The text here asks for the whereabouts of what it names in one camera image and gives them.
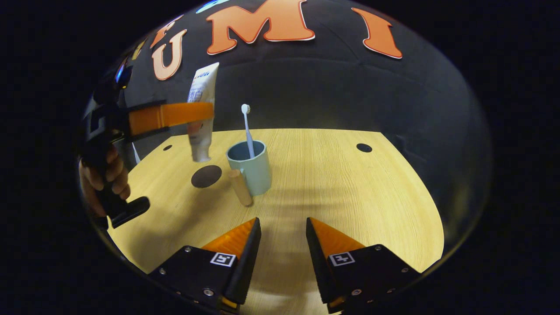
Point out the white sheet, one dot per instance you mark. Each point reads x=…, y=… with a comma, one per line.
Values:
x=136, y=154

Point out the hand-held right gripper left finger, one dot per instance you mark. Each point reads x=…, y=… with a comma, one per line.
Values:
x=247, y=262

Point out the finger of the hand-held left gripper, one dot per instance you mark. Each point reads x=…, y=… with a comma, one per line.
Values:
x=175, y=116

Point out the wooden desktop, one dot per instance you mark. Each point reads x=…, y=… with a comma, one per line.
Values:
x=350, y=197

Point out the white toothpaste tube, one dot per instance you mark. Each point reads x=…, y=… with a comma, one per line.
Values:
x=205, y=83

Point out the white and blue toothbrush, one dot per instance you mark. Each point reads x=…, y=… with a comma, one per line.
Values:
x=247, y=127

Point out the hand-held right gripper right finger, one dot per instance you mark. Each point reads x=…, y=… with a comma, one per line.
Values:
x=317, y=262

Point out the dark round coaster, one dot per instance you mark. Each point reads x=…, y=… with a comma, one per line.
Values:
x=206, y=176

